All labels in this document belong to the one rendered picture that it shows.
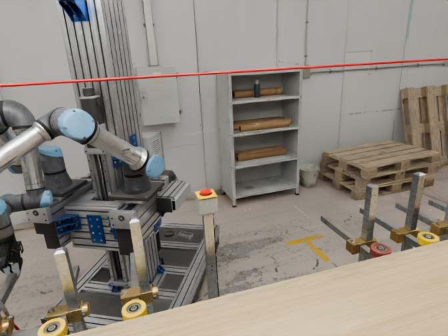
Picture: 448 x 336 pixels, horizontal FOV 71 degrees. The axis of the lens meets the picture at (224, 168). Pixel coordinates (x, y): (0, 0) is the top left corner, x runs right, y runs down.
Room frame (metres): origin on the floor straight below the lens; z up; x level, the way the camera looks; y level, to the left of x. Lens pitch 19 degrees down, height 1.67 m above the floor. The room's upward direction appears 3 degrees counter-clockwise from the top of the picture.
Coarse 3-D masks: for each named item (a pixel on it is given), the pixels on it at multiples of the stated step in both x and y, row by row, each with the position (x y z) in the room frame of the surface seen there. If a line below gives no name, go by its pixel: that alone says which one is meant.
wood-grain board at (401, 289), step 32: (384, 256) 1.06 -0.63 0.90; (416, 256) 1.05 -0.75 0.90; (256, 288) 0.91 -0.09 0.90; (288, 288) 0.90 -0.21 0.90; (320, 288) 0.90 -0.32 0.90; (352, 288) 0.89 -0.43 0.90; (384, 288) 0.88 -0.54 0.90; (416, 288) 0.87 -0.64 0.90; (128, 320) 0.79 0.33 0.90; (160, 320) 0.79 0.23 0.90; (192, 320) 0.78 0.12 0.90; (224, 320) 0.77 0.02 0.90; (256, 320) 0.77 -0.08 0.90; (288, 320) 0.76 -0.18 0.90; (320, 320) 0.75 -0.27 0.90; (352, 320) 0.75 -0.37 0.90; (384, 320) 0.74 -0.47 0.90; (416, 320) 0.74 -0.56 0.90
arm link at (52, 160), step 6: (42, 150) 1.62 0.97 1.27; (48, 150) 1.63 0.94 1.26; (54, 150) 1.65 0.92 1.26; (60, 150) 1.68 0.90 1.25; (42, 156) 1.62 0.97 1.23; (48, 156) 1.62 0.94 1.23; (54, 156) 1.63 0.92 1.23; (60, 156) 1.66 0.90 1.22; (42, 162) 1.61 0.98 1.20; (48, 162) 1.62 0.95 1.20; (54, 162) 1.63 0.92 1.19; (60, 162) 1.66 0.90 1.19; (42, 168) 1.62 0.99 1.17; (48, 168) 1.62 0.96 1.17; (54, 168) 1.63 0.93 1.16; (60, 168) 1.65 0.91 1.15
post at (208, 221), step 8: (208, 216) 1.03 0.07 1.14; (208, 224) 1.03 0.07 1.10; (208, 232) 1.03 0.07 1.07; (208, 240) 1.03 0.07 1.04; (208, 248) 1.03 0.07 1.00; (208, 256) 1.03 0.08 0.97; (216, 256) 1.05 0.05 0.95; (208, 264) 1.02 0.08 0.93; (216, 264) 1.05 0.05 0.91; (208, 272) 1.02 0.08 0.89; (216, 272) 1.03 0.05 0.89; (208, 280) 1.03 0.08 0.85; (216, 280) 1.03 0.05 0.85; (208, 288) 1.04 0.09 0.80; (216, 288) 1.03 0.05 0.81; (208, 296) 1.05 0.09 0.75; (216, 296) 1.03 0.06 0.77
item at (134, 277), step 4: (132, 256) 1.21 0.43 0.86; (132, 260) 1.18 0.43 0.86; (132, 264) 1.15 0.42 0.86; (132, 268) 1.12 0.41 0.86; (136, 268) 1.12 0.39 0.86; (132, 272) 1.09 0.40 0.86; (136, 272) 1.09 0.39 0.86; (132, 276) 1.07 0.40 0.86; (136, 276) 1.07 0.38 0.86; (132, 280) 1.04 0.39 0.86; (136, 280) 1.04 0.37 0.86; (132, 284) 1.02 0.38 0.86; (136, 284) 1.02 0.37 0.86; (132, 300) 0.93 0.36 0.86
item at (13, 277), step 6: (12, 276) 1.10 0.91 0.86; (6, 282) 1.07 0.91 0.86; (12, 282) 1.08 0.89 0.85; (0, 288) 1.03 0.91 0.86; (6, 288) 1.03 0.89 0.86; (12, 288) 1.06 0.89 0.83; (0, 294) 1.00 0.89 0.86; (6, 294) 1.01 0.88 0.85; (6, 300) 0.99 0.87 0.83; (0, 312) 0.93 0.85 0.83
